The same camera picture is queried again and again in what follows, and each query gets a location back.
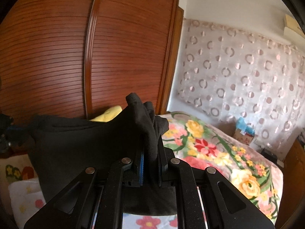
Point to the white strawberry flower bed sheet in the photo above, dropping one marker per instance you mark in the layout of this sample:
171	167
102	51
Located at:
26	199

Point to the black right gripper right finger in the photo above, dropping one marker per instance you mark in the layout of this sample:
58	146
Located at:
165	155

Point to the blue item on small box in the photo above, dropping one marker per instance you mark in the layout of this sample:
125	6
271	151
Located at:
243	133

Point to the pink floral blanket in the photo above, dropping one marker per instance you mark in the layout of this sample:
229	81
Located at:
202	145

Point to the yellow pillow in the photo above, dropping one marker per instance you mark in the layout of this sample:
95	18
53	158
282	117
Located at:
108	115

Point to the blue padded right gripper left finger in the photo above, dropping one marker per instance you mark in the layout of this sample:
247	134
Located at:
141	169

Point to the long wooden cabinet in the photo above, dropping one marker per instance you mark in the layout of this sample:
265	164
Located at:
291	211

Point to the brown wooden louvered wardrobe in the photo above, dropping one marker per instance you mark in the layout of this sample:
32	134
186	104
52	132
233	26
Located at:
75	58

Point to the black pants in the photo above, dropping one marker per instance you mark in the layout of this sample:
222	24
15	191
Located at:
66	146

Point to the sheer circle pattern curtain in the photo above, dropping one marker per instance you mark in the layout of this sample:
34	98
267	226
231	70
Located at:
228	73

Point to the wall air conditioner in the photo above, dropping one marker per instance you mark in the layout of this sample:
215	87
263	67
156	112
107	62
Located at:
292	31

